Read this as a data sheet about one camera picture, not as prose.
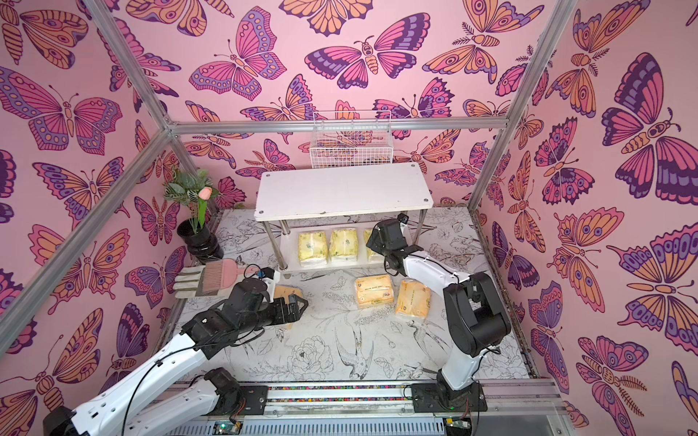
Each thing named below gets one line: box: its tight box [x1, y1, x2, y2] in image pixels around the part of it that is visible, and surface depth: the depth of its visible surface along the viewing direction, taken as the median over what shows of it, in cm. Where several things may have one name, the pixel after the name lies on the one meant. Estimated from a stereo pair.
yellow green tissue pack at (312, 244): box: [298, 231, 329, 261], surface depth 97 cm
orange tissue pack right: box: [395, 277, 432, 319], surface depth 91 cm
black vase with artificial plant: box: [163, 168, 225, 265], surface depth 93 cm
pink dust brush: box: [172, 258, 261, 299], surface depth 100 cm
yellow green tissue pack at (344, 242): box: [330, 227, 359, 258], surface depth 99 cm
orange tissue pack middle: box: [354, 274, 394, 308], surface depth 94 cm
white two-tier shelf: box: [254, 162, 434, 271], surface depth 85 cm
